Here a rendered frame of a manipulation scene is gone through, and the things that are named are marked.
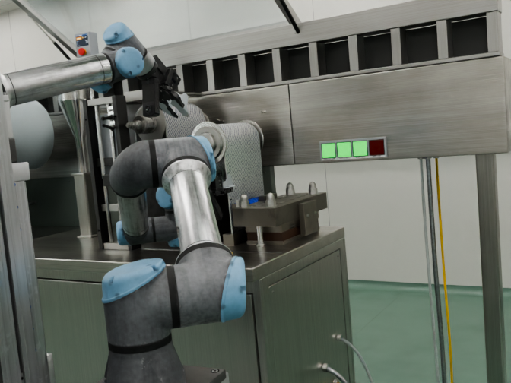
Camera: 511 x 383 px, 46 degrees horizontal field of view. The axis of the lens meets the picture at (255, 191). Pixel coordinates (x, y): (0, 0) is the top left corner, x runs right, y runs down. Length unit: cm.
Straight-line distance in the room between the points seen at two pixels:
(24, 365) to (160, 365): 23
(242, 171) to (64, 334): 86
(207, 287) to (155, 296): 9
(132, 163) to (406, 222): 338
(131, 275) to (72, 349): 123
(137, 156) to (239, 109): 101
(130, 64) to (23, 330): 73
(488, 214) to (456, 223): 229
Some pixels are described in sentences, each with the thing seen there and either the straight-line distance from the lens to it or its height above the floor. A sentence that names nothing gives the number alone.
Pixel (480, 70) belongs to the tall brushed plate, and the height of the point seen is 140.
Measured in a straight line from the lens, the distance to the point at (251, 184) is 214.
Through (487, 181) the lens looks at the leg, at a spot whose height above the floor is 104.
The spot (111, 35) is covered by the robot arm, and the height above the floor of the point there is 157.
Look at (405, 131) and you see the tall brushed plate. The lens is 208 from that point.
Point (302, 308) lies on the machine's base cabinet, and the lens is 195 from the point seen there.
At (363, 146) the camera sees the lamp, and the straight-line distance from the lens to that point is 212.
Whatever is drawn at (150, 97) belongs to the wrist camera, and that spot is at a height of 140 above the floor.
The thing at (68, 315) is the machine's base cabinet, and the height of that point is 69.
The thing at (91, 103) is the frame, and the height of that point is 142.
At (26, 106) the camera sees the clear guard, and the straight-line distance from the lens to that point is 277.
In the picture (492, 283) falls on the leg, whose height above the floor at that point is 68.
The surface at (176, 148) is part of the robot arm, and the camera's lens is 140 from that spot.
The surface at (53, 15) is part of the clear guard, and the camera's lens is 272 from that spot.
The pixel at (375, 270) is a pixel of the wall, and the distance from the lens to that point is 475.
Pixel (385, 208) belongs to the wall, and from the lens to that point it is 462.
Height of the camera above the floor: 127
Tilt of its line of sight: 5 degrees down
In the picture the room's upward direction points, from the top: 5 degrees counter-clockwise
